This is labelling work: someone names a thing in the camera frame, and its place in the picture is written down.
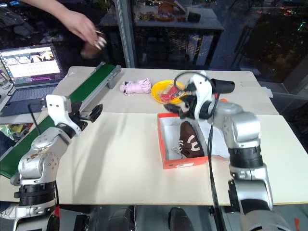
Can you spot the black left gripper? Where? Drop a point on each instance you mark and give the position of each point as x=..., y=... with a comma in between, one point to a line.
x=77, y=116

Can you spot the small orange object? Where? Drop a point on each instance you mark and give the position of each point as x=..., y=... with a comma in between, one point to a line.
x=223, y=99

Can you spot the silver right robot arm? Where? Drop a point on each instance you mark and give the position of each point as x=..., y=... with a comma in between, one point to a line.
x=243, y=149

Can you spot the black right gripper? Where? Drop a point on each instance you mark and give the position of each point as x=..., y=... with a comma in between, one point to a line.
x=189, y=107

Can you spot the pink cloth bundle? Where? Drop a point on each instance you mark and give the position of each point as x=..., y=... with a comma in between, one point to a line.
x=137, y=87

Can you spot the person's bare forearm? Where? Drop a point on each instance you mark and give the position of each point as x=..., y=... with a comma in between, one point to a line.
x=59, y=10

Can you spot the open grey laptop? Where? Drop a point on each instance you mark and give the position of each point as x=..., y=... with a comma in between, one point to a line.
x=30, y=77

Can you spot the person's bare hand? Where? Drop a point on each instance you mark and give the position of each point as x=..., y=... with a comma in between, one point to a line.
x=84, y=27

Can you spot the orange shoebox with white lid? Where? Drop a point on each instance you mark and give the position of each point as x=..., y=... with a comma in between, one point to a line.
x=184, y=164

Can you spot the dark background table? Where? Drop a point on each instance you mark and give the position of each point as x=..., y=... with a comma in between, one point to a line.
x=178, y=22

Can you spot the red snack packet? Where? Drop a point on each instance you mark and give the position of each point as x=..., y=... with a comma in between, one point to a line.
x=171, y=93

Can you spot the yellow plastic plate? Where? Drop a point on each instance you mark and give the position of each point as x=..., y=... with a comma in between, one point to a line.
x=160, y=92

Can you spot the green conveyor belt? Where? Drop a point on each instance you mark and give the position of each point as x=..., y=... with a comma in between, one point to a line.
x=77, y=96

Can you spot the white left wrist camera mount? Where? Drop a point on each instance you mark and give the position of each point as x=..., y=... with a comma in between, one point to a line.
x=57, y=107

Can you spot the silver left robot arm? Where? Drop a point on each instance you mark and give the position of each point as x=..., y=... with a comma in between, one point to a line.
x=41, y=156

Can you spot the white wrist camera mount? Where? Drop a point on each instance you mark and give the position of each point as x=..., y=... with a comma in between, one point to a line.
x=201, y=92
x=57, y=107

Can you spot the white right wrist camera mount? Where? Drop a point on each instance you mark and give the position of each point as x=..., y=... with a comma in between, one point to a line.
x=201, y=92

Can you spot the grey window frame post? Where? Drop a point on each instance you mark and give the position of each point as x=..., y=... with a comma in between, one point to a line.
x=125, y=33

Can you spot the brown sneaker with white stripes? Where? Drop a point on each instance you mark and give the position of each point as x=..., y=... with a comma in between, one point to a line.
x=191, y=140
x=92, y=47

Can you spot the black cylinder on right wrist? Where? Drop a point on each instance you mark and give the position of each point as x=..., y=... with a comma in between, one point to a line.
x=223, y=85

